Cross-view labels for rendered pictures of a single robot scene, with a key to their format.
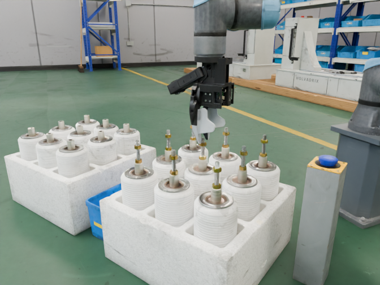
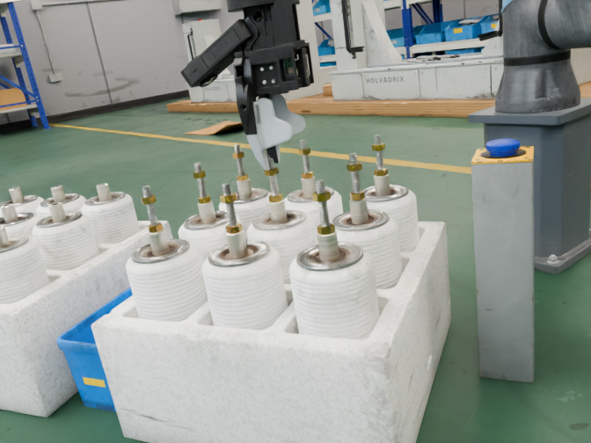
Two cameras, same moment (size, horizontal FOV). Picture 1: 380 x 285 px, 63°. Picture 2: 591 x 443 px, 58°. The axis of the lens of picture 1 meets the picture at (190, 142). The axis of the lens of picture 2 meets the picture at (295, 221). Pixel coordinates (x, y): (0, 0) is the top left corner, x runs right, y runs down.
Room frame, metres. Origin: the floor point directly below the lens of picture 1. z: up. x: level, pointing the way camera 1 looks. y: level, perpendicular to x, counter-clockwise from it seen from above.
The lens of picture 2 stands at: (0.05, 0.08, 0.48)
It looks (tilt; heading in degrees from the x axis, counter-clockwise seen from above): 18 degrees down; 349
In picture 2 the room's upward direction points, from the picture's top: 9 degrees counter-clockwise
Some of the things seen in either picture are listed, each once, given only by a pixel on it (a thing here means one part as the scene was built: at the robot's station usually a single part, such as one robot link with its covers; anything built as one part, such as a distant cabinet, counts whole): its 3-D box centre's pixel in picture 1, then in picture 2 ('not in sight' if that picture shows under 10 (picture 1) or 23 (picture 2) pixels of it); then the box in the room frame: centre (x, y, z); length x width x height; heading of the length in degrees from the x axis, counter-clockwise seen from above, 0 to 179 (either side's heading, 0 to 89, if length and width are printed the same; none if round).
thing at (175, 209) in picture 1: (174, 218); (251, 320); (0.66, 0.04, 0.16); 0.10 x 0.10 x 0.18
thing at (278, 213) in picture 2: (202, 164); (278, 212); (0.76, -0.03, 0.26); 0.02 x 0.02 x 0.03
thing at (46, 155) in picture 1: (54, 166); not in sight; (0.99, 0.47, 0.16); 0.10 x 0.10 x 0.18
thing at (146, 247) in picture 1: (201, 221); (295, 322); (0.76, -0.03, 0.09); 0.39 x 0.39 x 0.18; 53
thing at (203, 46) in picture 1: (210, 47); not in sight; (0.75, -0.05, 0.56); 0.08 x 0.08 x 0.05
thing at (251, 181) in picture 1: (241, 180); (360, 221); (0.69, -0.13, 0.25); 0.08 x 0.08 x 0.01
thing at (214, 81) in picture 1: (211, 82); (268, 47); (0.74, -0.05, 0.48); 0.09 x 0.08 x 0.12; 58
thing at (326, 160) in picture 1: (327, 162); (502, 148); (0.64, -0.31, 0.32); 0.04 x 0.04 x 0.02
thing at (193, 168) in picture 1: (202, 169); (279, 221); (0.76, -0.03, 0.25); 0.08 x 0.08 x 0.01
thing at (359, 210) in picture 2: (242, 176); (359, 211); (0.69, -0.13, 0.26); 0.02 x 0.02 x 0.03
